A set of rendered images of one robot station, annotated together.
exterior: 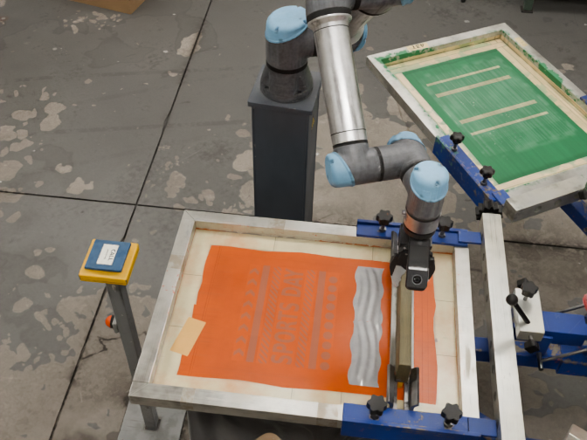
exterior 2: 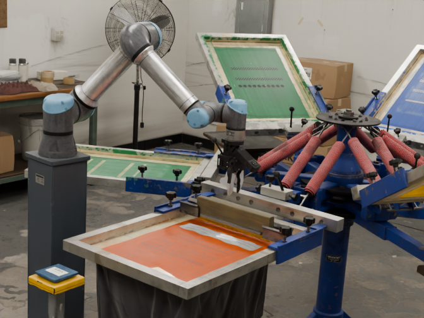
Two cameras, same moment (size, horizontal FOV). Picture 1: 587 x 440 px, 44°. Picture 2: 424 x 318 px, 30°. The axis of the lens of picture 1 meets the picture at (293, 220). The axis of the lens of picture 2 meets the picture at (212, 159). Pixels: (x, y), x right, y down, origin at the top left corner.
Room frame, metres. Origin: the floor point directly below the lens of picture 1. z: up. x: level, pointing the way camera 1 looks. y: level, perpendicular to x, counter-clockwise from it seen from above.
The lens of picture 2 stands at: (-0.47, 2.24, 1.98)
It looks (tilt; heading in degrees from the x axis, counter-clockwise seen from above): 14 degrees down; 303
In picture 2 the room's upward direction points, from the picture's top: 4 degrees clockwise
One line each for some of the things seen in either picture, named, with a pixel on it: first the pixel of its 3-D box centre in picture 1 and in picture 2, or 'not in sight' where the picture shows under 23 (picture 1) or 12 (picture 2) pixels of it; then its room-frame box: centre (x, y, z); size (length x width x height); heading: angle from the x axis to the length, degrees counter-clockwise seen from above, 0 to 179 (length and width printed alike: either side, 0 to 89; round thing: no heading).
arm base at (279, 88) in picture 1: (286, 72); (57, 141); (1.68, 0.03, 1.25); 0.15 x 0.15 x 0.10
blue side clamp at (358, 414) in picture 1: (409, 425); (295, 243); (0.76, -0.27, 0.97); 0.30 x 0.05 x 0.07; 85
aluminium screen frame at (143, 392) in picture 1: (314, 312); (197, 240); (1.05, -0.06, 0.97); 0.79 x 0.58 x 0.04; 85
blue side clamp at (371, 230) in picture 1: (410, 238); (183, 208); (1.31, -0.32, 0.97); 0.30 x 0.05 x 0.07; 85
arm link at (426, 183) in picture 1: (426, 189); (236, 114); (1.05, -0.27, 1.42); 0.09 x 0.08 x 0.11; 15
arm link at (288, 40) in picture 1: (289, 36); (58, 111); (1.68, 0.02, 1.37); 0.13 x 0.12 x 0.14; 105
